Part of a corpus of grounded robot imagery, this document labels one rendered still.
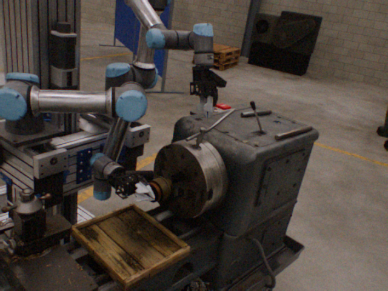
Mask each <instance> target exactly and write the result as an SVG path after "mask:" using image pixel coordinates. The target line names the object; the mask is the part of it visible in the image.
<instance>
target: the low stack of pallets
mask: <svg viewBox="0 0 388 291"><path fill-rule="evenodd" d="M240 50H241V49H240V48H232V47H229V46H225V45H221V44H215V43H213V64H212V65H213V66H218V67H219V70H220V71H225V70H227V69H230V68H232V67H235V66H237V65H238V59H239V56H240V52H241V51H240ZM234 51H236V53H234ZM233 57H235V58H233ZM192 63H193V64H194V65H195V54H194V56H193V60H192ZM231 63H233V65H231ZM224 65H226V67H224Z"/></svg>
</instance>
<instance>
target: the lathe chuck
mask: <svg viewBox="0 0 388 291"><path fill-rule="evenodd" d="M169 145H171V146H172V150H173V154H174V156H175V160H176V164H177V166H178V170H179V171H180V172H179V173H177V174H175V175H173V176H170V177H167V178H168V179H169V180H171V182H172V183H173V182H174V181H178V182H180V181H183V180H186V181H187V182H189V183H191V184H193V185H196V186H198V187H200V188H202V189H203V190H205V191H207V192H208V191H210V189H211V190H212V191H211V197H210V199H204V198H203V199H200V200H198V201H193V200H192V199H190V198H188V197H186V198H182V197H180V196H175V197H174V196H173V198H172V199H171V200H170V202H169V204H168V205H167V207H168V208H169V210H171V211H172V212H173V213H174V214H176V215H177V216H179V217H182V218H187V219H189V218H195V217H197V216H199V215H201V214H203V213H206V212H208V211H209V210H212V209H213V208H214V207H215V206H216V205H217V203H218V201H219V199H220V197H221V193H222V189H223V183H222V176H221V171H220V168H219V165H218V162H217V160H216V158H215V157H214V155H213V154H212V152H211V151H210V150H209V149H208V148H207V147H206V146H205V145H204V144H202V143H201V144H200V145H199V147H200V148H201V149H200V150H197V149H194V148H193V147H192V146H195V145H196V140H195V139H191V140H189V141H186V139H183V140H180V141H176V142H173V143H171V144H169ZM169 145H165V146H163V147H162V148H161V149H160V150H159V152H160V151H163V150H166V147H167V146H169ZM158 163H161V159H160V157H159V153H157V155H156V158H155V162H154V167H153V172H154V179H155V178H156V177H157V174H156V172H157V171H160V170H159V166H158Z"/></svg>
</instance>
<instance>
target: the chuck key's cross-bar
mask: <svg viewBox="0 0 388 291"><path fill-rule="evenodd" d="M235 110H236V109H235V108H233V109H232V110H231V111H229V113H228V114H226V115H225V116H224V117H222V118H221V119H219V120H218V121H217V122H215V123H214V124H213V125H211V126H210V127H209V128H208V129H206V131H205V133H207V132H209V131H210V130H211V129H213V128H214V127H215V126H216V125H218V124H219V123H220V122H221V121H223V120H225V119H226V118H227V117H228V116H230V115H231V114H232V113H233V112H234V111H235ZM200 135H202V133H201V132H199V133H197V134H195V135H192V136H190V137H188V138H186V141H189V140H191V139H193V138H196V137H198V136H200Z"/></svg>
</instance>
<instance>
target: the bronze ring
mask: <svg viewBox="0 0 388 291"><path fill-rule="evenodd" d="M170 185H172V182H171V180H169V179H168V178H163V177H160V176H158V177H156V178H155V179H154V180H153V181H150V183H149V186H150V187H151V189H152V191H153V193H154V196H155V199H154V200H152V201H151V202H152V203H155V202H157V201H160V200H162V199H167V198H169V197H170V195H171V188H170Z"/></svg>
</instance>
